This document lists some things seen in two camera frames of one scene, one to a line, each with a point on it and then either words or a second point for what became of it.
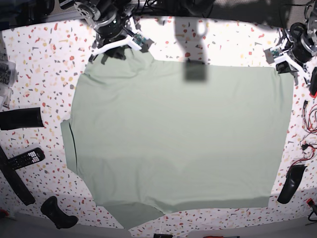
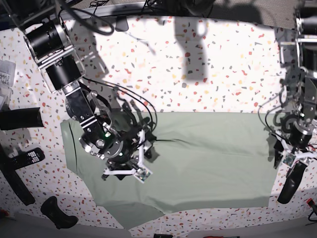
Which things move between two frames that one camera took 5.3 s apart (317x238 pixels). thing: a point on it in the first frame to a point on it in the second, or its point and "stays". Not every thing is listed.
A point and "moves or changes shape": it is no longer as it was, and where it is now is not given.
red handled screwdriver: (221, 237) stays
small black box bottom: (161, 235) stays
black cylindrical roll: (29, 117) stays
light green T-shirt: (148, 136) moves or changes shape
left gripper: (111, 28) to (111, 148)
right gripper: (301, 52) to (299, 132)
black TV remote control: (35, 155) stays
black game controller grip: (51, 209) stays
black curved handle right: (293, 179) stays
